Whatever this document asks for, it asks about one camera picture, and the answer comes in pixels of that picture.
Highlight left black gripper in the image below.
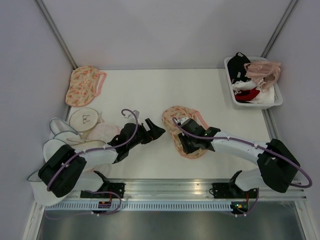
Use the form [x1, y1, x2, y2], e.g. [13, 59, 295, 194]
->
[127, 118, 165, 150]

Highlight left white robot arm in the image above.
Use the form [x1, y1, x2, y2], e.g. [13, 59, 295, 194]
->
[37, 118, 166, 198]

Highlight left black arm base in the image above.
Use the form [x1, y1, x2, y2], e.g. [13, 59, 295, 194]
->
[80, 182, 125, 199]

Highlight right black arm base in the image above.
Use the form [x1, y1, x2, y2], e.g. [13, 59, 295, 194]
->
[210, 182, 237, 199]

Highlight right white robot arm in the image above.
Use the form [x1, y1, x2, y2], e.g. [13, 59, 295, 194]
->
[175, 117, 300, 198]

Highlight red bra in basket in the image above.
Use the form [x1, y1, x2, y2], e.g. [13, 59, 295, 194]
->
[234, 88, 260, 102]

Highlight cream laundry bag in pile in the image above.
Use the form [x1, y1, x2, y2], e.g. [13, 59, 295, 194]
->
[64, 138, 106, 152]

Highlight white bra in basket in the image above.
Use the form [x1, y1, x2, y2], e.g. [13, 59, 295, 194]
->
[231, 80, 257, 92]

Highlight black bra in basket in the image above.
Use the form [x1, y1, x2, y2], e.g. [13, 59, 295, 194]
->
[227, 52, 251, 83]

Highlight white mesh bag grey trim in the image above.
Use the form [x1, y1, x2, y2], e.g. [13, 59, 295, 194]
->
[49, 117, 78, 136]

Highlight pink bra in basket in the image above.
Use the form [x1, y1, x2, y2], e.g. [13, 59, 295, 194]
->
[244, 61, 282, 92]

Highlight white mesh round bag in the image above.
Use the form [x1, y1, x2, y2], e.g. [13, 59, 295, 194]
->
[43, 138, 66, 163]

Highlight white plastic basket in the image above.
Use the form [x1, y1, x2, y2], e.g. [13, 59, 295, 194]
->
[224, 56, 283, 110]

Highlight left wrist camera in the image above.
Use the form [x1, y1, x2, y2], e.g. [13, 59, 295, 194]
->
[128, 110, 140, 121]

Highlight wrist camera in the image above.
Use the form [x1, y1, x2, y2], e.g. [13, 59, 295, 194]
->
[128, 110, 140, 121]
[177, 117, 190, 126]

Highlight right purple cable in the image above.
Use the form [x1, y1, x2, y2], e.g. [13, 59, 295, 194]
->
[171, 116, 313, 189]

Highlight purple cable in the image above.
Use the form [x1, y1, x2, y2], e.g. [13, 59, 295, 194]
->
[46, 108, 140, 192]
[171, 116, 313, 189]

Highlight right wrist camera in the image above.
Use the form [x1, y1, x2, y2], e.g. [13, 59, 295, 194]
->
[177, 117, 190, 126]

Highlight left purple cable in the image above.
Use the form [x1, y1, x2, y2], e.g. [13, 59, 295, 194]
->
[46, 108, 140, 192]

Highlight white slotted cable duct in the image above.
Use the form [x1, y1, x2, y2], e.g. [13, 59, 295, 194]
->
[48, 200, 232, 212]

